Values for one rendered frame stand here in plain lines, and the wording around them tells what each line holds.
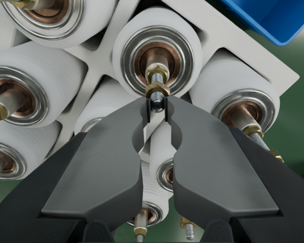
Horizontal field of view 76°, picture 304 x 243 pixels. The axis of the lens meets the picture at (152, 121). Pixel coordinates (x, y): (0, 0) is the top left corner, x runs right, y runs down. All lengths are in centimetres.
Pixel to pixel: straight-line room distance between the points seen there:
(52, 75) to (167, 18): 14
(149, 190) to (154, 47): 24
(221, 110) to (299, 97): 40
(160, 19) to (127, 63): 5
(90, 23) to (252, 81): 18
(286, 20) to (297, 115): 29
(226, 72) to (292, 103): 38
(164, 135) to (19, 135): 21
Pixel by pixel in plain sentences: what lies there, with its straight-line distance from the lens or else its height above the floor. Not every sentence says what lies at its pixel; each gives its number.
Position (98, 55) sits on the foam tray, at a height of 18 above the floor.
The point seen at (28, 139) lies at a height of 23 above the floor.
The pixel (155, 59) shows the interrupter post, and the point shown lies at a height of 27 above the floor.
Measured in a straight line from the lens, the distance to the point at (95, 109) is 25.
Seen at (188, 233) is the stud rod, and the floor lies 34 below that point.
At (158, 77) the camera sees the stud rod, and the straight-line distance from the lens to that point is 16.
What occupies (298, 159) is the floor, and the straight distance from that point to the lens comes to 76.
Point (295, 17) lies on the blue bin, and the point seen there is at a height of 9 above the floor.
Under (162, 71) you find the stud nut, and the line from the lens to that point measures 17.
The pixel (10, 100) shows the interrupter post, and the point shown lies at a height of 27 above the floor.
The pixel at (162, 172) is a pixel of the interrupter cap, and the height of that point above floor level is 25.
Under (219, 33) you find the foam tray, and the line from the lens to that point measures 29.
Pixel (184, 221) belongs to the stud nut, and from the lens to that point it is 25.
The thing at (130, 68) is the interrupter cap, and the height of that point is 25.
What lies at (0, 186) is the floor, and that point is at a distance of 92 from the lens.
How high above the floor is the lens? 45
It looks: 57 degrees down
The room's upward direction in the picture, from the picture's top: 178 degrees counter-clockwise
